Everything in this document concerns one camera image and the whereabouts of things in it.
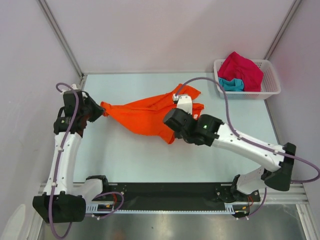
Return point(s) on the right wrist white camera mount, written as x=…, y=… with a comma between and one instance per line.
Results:
x=183, y=102

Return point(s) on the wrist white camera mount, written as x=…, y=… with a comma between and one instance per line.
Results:
x=183, y=102
x=74, y=86

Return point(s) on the white slotted cable duct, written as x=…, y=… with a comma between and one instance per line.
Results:
x=99, y=208
x=238, y=207

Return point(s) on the left aluminium corner post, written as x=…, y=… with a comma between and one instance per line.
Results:
x=53, y=23

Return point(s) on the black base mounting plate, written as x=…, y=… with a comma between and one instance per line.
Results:
x=197, y=196

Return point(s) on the left white slotted cable duct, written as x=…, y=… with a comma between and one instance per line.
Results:
x=99, y=208

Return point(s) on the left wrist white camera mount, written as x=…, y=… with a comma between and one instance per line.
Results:
x=74, y=86

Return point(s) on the right white slotted cable duct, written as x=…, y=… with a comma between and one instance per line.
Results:
x=238, y=207

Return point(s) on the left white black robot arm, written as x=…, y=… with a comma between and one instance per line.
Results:
x=60, y=202

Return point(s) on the teal t shirt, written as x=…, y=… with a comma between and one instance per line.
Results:
x=234, y=85

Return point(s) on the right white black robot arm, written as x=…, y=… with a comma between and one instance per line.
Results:
x=276, y=161

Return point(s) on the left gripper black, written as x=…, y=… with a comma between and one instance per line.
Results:
x=98, y=109

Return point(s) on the orange t shirt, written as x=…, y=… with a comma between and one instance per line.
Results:
x=145, y=116

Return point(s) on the aluminium front frame rail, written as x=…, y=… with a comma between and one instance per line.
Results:
x=295, y=194

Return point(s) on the magenta t shirt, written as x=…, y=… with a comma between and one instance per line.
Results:
x=236, y=66

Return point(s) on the aluminium corner post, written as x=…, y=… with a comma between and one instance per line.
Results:
x=53, y=23
x=294, y=8

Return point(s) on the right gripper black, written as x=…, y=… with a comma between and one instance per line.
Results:
x=187, y=113

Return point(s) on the right aluminium corner post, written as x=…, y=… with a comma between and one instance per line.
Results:
x=294, y=8

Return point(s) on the white plastic laundry basket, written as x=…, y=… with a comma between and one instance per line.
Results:
x=270, y=84

